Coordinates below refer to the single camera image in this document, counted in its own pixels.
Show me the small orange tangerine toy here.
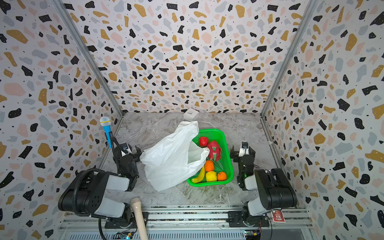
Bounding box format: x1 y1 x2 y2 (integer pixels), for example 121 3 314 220
217 172 227 181

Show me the pink dragon fruit toy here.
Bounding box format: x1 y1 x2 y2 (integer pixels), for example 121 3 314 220
207 141 221 162

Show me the orange fruit toy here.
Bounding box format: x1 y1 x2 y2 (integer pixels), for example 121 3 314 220
205 160 215 172

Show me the yellow lemon toy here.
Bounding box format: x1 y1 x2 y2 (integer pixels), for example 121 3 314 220
206 171 218 183

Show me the yellow banana toy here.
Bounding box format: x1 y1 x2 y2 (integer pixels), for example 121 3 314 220
191 166 206 184

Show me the white plastic bag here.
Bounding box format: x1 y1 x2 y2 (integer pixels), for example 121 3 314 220
141 121 210 192

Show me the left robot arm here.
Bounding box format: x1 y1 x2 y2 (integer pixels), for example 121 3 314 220
58 144 142 229

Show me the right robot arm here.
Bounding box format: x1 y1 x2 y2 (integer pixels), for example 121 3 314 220
227 142 298 228

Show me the green plastic basket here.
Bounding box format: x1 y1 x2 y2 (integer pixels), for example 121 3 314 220
187 129 234 187

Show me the blue toy microphone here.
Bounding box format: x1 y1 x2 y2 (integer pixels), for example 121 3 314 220
100 117 112 148

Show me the red card tag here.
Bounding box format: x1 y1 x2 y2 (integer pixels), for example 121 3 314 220
271 210 286 223

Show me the white small box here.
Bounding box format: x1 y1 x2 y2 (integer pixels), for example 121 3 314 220
183 108 199 122

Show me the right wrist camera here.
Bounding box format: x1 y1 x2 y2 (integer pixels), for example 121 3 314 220
239 141 250 158

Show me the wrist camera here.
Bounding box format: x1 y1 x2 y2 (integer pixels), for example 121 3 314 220
239 141 250 158
120 143 132 157

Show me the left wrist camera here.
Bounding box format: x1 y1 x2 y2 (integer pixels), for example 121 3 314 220
120 143 132 157

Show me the beige wooden handle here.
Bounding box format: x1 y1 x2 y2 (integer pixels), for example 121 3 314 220
131 198 149 240

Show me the metal base rail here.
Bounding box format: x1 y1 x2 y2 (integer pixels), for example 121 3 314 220
56 204 319 240

